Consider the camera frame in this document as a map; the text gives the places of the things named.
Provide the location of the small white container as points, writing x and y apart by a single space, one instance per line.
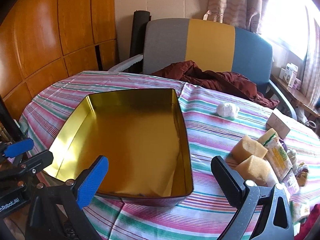
283 73

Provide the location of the gold tin box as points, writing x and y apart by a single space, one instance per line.
125 142

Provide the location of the lilac packet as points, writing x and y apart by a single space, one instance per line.
291 183

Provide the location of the striped tablecloth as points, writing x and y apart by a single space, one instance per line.
212 135

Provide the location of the wooden wardrobe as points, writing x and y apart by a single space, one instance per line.
50 30

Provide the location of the window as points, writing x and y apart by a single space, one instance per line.
287 12

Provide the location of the clear packet with green label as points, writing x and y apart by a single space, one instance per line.
278 157

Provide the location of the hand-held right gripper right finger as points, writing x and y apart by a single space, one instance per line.
226 177

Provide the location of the black rolled mat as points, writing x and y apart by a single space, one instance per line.
140 35

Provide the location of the grey yellow blue armchair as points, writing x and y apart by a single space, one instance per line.
210 45

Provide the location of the patterned beige curtain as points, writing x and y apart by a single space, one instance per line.
235 0

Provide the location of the small pink box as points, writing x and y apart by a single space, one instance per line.
297 83

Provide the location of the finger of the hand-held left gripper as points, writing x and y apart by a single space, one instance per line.
20 147
37 161

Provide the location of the red quilted cloth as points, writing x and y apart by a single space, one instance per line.
312 227

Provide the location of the small pale printed packet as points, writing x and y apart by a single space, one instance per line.
300 211

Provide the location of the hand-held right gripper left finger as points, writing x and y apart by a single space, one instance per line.
91 182

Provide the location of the wooden side table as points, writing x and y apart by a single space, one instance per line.
295 95

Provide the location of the white fluffy wad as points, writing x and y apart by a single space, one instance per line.
226 110

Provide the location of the maroon jacket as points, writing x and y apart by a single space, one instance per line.
220 82

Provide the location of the sponge packet with printed paper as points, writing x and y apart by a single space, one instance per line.
268 136

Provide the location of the purple packet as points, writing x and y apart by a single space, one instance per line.
283 146

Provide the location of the white box with blue label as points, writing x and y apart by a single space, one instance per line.
291 71

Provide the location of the yellow sponge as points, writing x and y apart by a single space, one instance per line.
247 147
253 168

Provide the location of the striped pink curtain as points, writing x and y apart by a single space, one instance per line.
312 62

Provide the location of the small cream cardboard box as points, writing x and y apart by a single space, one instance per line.
278 123

